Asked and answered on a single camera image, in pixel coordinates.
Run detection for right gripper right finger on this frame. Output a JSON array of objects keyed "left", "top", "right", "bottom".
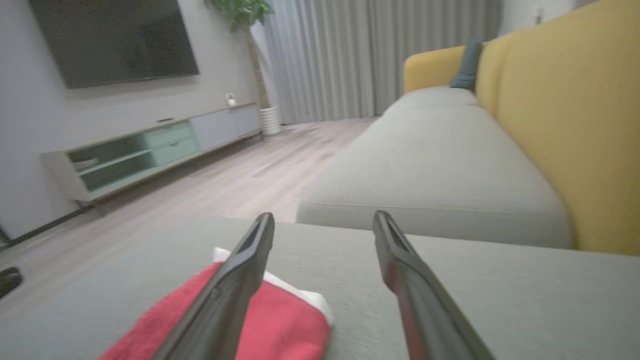
[{"left": 372, "top": 210, "right": 497, "bottom": 360}]

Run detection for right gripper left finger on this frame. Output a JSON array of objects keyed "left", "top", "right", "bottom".
[{"left": 150, "top": 212, "right": 276, "bottom": 360}]

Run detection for red mesh shorts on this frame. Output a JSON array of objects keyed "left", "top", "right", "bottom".
[{"left": 98, "top": 246, "right": 335, "bottom": 360}]

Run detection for large grey sofa ottoman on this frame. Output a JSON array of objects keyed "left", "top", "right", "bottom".
[{"left": 0, "top": 216, "right": 640, "bottom": 360}]

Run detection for grey sofa seat cushion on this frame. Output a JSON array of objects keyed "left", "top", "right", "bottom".
[{"left": 295, "top": 86, "right": 574, "bottom": 250}]

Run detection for low TV cabinet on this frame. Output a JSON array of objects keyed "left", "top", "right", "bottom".
[{"left": 40, "top": 102, "right": 263, "bottom": 203}]

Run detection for white plant pot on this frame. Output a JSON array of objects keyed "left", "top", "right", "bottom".
[{"left": 258, "top": 105, "right": 282, "bottom": 137}]

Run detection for black object on floor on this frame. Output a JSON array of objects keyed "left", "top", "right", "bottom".
[{"left": 0, "top": 266, "right": 24, "bottom": 300}]

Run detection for large yellow backrest cushion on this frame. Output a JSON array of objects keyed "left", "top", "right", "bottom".
[{"left": 492, "top": 0, "right": 640, "bottom": 257}]

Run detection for yellow sofa armrest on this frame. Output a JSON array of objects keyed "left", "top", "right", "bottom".
[{"left": 403, "top": 45, "right": 467, "bottom": 94}]

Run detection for teal throw pillow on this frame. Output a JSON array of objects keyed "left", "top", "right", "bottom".
[{"left": 449, "top": 36, "right": 485, "bottom": 92}]

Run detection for grey curtain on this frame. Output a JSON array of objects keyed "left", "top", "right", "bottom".
[{"left": 250, "top": 0, "right": 503, "bottom": 126}]

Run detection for green potted plant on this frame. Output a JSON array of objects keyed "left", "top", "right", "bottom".
[{"left": 205, "top": 0, "right": 276, "bottom": 111}]

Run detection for black wall television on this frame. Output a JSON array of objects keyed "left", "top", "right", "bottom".
[{"left": 27, "top": 0, "right": 201, "bottom": 90}]

